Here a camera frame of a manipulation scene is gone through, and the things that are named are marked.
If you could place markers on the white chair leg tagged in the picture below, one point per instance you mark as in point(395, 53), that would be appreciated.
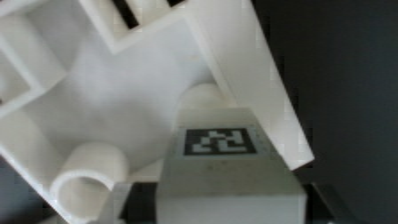
point(226, 181)

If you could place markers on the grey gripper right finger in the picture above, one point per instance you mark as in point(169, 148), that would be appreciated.
point(329, 211)

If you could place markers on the white chair seat part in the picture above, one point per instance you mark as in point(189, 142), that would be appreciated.
point(102, 59)

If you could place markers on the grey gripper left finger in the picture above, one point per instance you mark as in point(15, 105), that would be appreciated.
point(114, 204)

